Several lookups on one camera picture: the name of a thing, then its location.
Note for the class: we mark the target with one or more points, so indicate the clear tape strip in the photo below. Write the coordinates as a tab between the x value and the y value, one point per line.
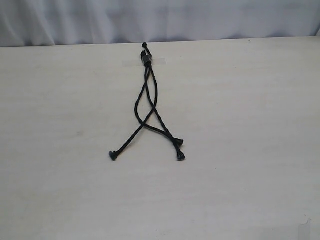
139	62

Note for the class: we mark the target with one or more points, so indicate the white curtain backdrop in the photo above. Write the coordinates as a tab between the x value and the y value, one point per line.
72	22

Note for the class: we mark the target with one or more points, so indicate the dark grey round object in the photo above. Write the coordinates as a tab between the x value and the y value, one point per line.
147	60

